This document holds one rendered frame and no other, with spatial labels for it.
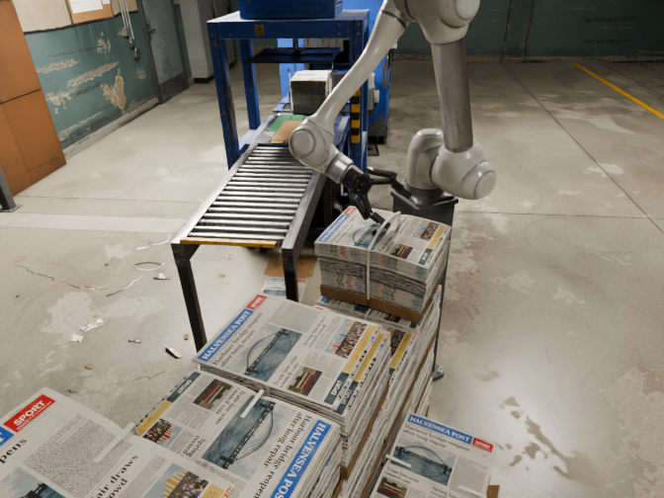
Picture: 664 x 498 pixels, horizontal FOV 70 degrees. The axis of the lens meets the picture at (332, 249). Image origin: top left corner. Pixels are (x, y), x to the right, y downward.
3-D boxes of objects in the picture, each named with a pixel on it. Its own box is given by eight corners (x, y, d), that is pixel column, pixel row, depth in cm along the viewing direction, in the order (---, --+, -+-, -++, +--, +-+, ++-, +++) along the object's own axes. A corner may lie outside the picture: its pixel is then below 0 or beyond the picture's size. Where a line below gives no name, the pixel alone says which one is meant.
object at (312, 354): (382, 328, 118) (382, 324, 118) (334, 413, 96) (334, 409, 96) (258, 292, 132) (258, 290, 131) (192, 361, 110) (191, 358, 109)
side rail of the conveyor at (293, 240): (294, 272, 208) (292, 248, 202) (283, 271, 209) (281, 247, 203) (332, 161, 322) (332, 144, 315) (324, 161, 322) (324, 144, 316)
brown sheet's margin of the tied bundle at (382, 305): (442, 278, 175) (445, 268, 173) (419, 324, 153) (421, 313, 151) (401, 265, 180) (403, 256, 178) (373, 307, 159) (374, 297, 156)
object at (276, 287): (297, 314, 289) (297, 313, 289) (252, 312, 293) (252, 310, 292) (307, 280, 321) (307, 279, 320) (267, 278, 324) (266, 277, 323)
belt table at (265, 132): (339, 158, 320) (339, 144, 315) (246, 156, 328) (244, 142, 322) (349, 127, 379) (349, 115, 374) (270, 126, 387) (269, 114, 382)
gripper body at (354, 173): (357, 159, 156) (379, 176, 155) (346, 179, 162) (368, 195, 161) (347, 168, 150) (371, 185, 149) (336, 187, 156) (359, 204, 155)
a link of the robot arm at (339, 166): (333, 169, 163) (347, 179, 162) (321, 179, 156) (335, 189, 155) (345, 148, 157) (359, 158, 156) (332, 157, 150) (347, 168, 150)
